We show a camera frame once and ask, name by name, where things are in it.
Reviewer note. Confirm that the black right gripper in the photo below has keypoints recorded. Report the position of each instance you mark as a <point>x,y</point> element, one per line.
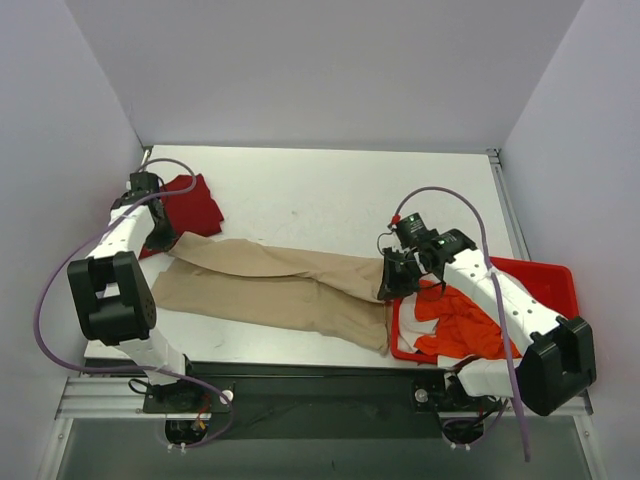
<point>400,273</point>

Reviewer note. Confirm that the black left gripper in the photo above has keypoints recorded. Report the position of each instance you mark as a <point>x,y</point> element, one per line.
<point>163,232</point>

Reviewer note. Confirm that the beige t shirt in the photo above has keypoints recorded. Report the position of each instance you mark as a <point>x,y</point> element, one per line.
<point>235,279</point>

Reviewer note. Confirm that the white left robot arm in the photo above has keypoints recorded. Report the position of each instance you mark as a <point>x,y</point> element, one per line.
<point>113,300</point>

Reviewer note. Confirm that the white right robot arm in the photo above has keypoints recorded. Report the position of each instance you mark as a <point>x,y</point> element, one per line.
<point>554,359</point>

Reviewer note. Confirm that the folded red t shirt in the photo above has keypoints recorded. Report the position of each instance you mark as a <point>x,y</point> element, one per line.
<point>190,205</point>

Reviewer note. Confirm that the white t shirt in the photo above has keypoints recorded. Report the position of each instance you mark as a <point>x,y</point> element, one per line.
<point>410,329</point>

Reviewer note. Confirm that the orange t shirt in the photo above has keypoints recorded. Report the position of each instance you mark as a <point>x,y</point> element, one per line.
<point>462,328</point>

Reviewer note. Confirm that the red plastic bin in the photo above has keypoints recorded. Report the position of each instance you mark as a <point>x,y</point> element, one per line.
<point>551,285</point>

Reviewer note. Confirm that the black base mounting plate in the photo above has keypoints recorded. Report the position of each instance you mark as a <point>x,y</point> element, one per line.
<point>252,401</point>

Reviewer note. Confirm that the aluminium table frame rail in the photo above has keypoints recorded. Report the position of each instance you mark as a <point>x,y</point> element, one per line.
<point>515,233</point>

